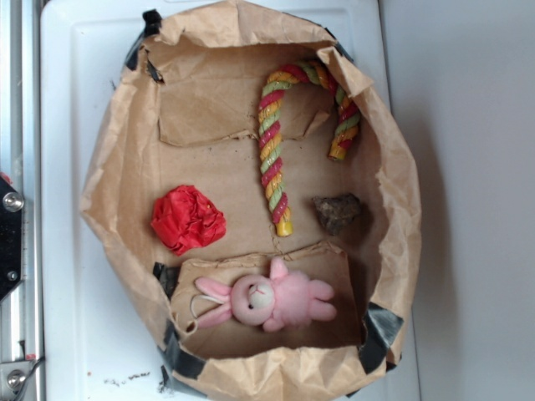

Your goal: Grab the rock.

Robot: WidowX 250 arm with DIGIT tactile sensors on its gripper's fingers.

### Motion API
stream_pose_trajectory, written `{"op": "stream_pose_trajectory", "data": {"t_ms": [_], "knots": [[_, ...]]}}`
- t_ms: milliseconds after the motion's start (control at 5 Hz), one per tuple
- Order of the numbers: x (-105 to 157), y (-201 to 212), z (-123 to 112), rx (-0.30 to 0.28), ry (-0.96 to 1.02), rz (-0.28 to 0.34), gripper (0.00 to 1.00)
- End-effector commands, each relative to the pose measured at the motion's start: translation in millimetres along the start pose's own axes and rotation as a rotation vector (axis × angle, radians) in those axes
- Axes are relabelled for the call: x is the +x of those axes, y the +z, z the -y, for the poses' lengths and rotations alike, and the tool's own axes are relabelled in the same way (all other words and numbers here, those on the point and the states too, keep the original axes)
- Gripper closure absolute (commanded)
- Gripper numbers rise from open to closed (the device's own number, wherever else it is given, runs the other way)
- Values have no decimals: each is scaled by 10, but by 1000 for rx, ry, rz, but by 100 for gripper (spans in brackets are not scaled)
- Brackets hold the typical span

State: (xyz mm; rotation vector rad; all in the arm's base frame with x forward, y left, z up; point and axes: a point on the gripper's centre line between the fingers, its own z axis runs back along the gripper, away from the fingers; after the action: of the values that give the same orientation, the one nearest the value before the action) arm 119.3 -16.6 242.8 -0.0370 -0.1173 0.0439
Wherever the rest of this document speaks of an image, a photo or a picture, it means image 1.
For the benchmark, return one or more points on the pink plush bunny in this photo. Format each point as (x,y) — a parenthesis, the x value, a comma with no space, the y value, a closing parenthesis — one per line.
(283,299)

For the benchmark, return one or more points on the multicolour rope candy cane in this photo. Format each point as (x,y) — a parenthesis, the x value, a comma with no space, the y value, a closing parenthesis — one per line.
(270,137)

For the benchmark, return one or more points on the brown rock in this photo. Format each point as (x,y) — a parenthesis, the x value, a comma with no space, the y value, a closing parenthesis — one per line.
(335,213)

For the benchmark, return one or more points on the red crumpled paper ball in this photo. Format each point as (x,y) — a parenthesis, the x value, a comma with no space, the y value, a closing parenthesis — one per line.
(185,219)

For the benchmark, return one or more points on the brown paper bag tray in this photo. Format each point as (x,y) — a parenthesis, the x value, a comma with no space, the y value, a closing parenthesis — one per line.
(185,113)

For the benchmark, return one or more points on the silver aluminium frame rail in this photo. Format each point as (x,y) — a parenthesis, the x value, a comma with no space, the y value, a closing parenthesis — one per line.
(22,349)

